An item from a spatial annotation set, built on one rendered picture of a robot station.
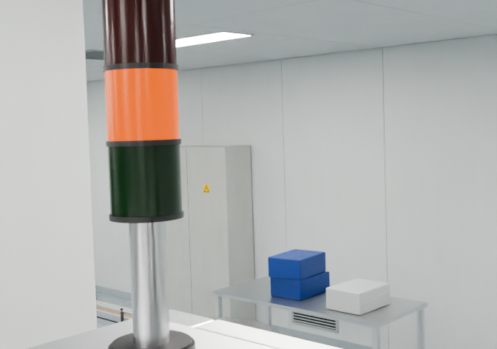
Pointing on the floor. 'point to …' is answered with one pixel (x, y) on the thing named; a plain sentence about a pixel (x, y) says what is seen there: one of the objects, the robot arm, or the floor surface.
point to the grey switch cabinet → (211, 231)
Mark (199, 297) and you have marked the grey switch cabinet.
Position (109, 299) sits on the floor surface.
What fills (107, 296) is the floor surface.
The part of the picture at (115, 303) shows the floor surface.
